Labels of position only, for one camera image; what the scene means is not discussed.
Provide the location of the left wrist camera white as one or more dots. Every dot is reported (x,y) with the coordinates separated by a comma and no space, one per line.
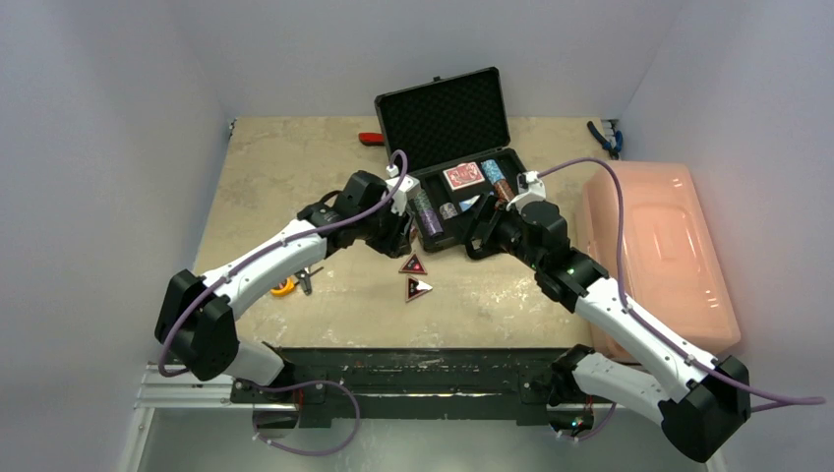
(403,188)

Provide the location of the blue playing card deck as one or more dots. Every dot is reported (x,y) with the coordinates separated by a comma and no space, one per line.
(467,204)

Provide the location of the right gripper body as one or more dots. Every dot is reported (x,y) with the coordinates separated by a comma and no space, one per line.
(492,221)

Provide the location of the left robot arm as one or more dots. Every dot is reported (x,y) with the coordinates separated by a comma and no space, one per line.
(197,320)

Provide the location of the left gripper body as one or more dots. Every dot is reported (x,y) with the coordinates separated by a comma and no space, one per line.
(384,229)

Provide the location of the yellow tape measure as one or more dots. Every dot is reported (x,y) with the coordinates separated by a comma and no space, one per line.
(283,288)

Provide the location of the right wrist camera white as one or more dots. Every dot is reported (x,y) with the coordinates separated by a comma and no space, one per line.
(531,189)

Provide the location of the grey chip stack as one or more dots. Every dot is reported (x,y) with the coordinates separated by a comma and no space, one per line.
(422,201)

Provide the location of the purple chip stack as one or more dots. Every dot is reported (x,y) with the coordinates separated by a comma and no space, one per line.
(432,225)

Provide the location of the mixed colour chip stack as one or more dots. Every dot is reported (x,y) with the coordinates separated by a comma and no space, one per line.
(448,211)

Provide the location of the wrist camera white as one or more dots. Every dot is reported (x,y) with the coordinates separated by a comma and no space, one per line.
(403,188)
(531,189)

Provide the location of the red triangular dealer button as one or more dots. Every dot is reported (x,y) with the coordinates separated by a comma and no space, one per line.
(413,265)

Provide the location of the red handled tool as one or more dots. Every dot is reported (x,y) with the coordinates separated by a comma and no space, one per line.
(371,139)

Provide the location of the brown red chip stack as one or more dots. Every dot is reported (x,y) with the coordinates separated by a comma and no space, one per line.
(504,191)

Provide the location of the aluminium frame rail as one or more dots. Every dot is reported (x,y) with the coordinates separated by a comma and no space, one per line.
(169,391)

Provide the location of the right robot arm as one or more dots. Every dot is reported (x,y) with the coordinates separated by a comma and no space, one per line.
(697,401)

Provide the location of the black poker set case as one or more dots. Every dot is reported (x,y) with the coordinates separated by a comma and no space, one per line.
(444,123)

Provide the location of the white triangular dealer button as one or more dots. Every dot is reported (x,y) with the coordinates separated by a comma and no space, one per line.
(416,288)

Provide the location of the blue handled pliers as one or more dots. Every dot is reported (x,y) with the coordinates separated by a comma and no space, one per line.
(607,135)

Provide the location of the red playing card deck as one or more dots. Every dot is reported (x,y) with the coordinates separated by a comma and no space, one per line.
(464,175)

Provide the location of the black multitool pliers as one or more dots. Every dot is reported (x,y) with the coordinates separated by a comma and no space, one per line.
(304,278)

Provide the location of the light blue chip stack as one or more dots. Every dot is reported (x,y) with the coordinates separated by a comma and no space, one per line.
(492,171)

